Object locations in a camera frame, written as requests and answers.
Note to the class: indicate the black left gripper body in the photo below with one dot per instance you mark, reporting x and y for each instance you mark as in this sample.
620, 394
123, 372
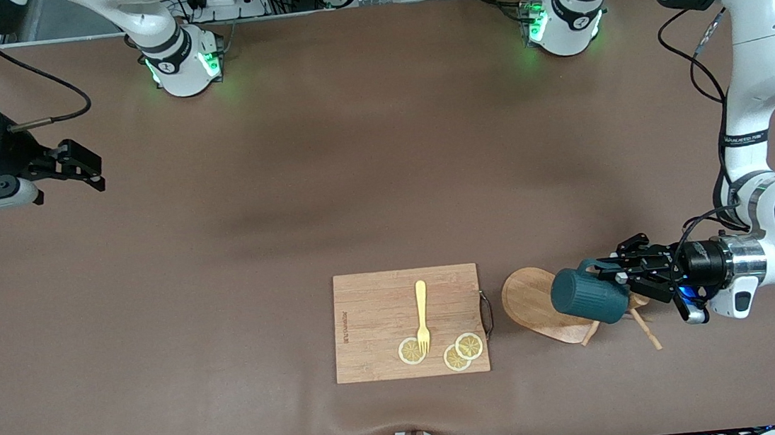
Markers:
703, 262

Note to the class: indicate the dark green mug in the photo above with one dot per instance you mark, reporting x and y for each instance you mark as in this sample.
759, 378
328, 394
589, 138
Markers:
580, 298

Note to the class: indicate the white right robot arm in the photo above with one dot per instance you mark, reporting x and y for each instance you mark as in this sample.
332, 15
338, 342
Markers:
177, 67

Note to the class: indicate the wooden mug tree rack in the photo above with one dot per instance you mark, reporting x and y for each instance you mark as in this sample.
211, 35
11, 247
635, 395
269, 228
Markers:
527, 296

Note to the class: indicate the lemon slice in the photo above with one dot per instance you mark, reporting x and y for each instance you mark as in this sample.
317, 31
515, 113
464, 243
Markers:
471, 346
408, 353
452, 362

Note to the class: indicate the yellow plastic fork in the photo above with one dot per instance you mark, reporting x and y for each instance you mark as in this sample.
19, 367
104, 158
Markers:
422, 299

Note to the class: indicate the wooden cutting board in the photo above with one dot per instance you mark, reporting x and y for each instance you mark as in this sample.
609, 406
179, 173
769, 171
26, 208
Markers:
367, 305

